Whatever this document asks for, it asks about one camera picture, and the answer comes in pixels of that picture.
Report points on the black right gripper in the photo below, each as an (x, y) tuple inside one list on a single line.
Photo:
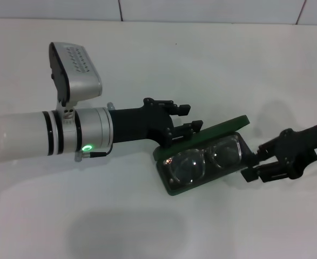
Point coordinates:
[(304, 151)]

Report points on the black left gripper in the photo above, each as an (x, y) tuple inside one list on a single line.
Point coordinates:
[(144, 124)]

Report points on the dark green glasses case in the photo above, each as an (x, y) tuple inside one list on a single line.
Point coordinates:
[(201, 140)]

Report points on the clear white glasses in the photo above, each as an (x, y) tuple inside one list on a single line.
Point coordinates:
[(198, 164)]

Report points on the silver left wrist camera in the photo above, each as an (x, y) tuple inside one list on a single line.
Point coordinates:
[(74, 73)]

